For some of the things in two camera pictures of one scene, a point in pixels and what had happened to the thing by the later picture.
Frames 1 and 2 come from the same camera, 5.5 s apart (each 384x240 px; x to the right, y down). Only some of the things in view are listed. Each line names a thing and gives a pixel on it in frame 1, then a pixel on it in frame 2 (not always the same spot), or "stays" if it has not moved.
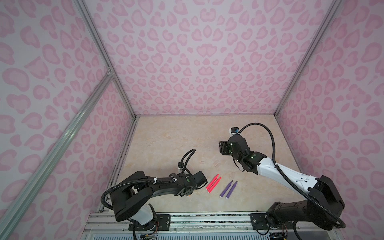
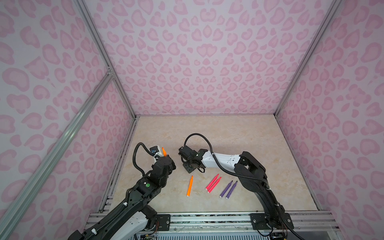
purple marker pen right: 231,191 stays
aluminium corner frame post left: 83,9 stays
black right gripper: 223,146 → 188,169
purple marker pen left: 225,189 stays
